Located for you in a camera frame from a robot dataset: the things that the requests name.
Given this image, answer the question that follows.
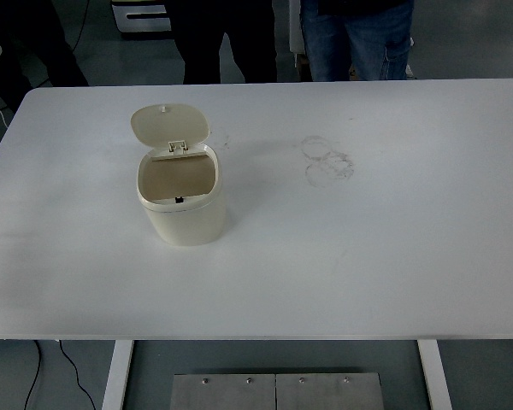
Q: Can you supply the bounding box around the cream plastic trash bin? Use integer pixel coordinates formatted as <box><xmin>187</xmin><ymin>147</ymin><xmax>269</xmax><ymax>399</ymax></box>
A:
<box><xmin>130</xmin><ymin>102</ymin><xmax>227</xmax><ymax>248</ymax></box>

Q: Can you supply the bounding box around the person in dark trousers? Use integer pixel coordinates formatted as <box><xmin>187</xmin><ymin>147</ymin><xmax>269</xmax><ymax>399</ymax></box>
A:
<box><xmin>0</xmin><ymin>0</ymin><xmax>90</xmax><ymax>110</ymax></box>
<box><xmin>173</xmin><ymin>0</ymin><xmax>280</xmax><ymax>85</ymax></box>

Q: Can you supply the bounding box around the white and black machine base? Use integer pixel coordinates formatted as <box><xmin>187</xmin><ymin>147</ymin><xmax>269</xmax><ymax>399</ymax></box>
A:
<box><xmin>112</xmin><ymin>0</ymin><xmax>173</xmax><ymax>40</ymax></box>

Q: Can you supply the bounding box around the white table leg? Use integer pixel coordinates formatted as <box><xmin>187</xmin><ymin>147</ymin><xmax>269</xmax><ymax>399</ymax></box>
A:
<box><xmin>101</xmin><ymin>340</ymin><xmax>136</xmax><ymax>410</ymax></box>
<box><xmin>417</xmin><ymin>340</ymin><xmax>454</xmax><ymax>410</ymax></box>

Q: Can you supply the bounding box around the grey metal plate with screws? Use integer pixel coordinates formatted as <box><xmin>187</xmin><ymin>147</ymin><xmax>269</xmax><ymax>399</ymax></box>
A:
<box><xmin>275</xmin><ymin>372</ymin><xmax>385</xmax><ymax>410</ymax></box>
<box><xmin>168</xmin><ymin>373</ymin><xmax>278</xmax><ymax>410</ymax></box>

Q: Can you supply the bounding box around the white panel furniture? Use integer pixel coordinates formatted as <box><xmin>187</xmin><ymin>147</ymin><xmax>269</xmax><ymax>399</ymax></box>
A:
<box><xmin>287</xmin><ymin>0</ymin><xmax>314</xmax><ymax>82</ymax></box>

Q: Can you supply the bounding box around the person in blue jeans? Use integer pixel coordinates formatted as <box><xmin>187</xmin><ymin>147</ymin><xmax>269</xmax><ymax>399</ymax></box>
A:
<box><xmin>299</xmin><ymin>0</ymin><xmax>416</xmax><ymax>83</ymax></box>

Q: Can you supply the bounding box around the thin black hanging cable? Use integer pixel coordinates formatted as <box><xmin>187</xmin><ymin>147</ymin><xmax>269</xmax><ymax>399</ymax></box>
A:
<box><xmin>71</xmin><ymin>0</ymin><xmax>91</xmax><ymax>52</ymax></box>

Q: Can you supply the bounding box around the black floor cable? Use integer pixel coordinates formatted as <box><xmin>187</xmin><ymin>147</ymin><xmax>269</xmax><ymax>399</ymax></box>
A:
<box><xmin>24</xmin><ymin>340</ymin><xmax>43</xmax><ymax>410</ymax></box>
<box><xmin>58</xmin><ymin>340</ymin><xmax>98</xmax><ymax>410</ymax></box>

